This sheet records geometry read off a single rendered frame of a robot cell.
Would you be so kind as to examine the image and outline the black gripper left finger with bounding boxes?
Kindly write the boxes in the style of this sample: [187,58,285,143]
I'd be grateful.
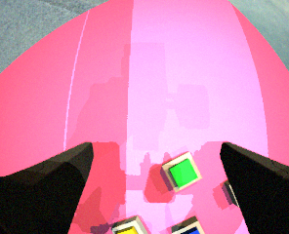
[0,141,94,234]

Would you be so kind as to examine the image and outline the red button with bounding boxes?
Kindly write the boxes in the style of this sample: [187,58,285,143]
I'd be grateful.
[224,180,239,208]

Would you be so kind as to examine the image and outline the green button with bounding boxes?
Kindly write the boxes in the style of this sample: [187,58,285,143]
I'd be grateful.
[163,152,202,192]

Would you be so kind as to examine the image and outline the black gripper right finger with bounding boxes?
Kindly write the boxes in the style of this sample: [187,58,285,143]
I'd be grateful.
[220,141,289,234]

